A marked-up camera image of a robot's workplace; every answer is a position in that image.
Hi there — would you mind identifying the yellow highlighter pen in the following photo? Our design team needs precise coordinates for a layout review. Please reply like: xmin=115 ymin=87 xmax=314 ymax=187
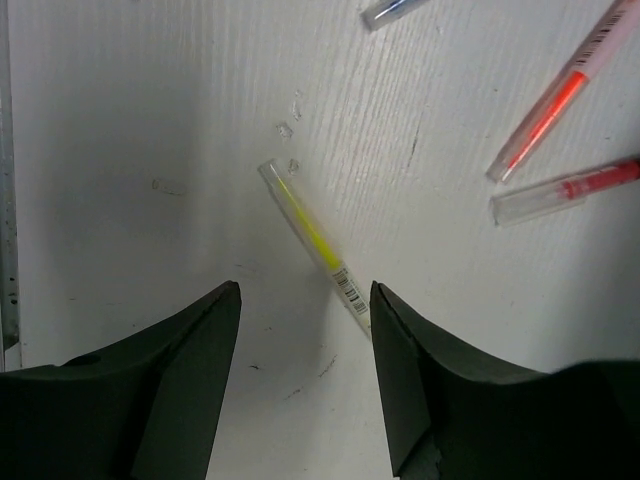
xmin=258 ymin=159 xmax=372 ymax=339

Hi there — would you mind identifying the red gel pen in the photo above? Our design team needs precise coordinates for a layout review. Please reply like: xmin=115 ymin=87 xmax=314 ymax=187
xmin=490 ymin=155 xmax=639 ymax=227

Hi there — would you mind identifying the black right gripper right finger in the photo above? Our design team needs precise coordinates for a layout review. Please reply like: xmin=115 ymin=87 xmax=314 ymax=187
xmin=370 ymin=283 xmax=639 ymax=479

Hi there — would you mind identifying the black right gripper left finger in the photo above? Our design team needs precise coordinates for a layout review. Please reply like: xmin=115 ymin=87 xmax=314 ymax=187
xmin=1 ymin=281 xmax=242 ymax=479

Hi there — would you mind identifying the aluminium table edge rail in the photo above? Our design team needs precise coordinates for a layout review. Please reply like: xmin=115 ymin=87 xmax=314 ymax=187
xmin=1 ymin=0 xmax=22 ymax=373

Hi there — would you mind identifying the light blue highlighter pen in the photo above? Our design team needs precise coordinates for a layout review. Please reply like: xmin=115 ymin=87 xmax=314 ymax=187
xmin=361 ymin=0 xmax=428 ymax=31

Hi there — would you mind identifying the orange highlighter pen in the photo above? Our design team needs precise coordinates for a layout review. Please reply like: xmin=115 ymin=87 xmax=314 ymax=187
xmin=486 ymin=1 xmax=639 ymax=183

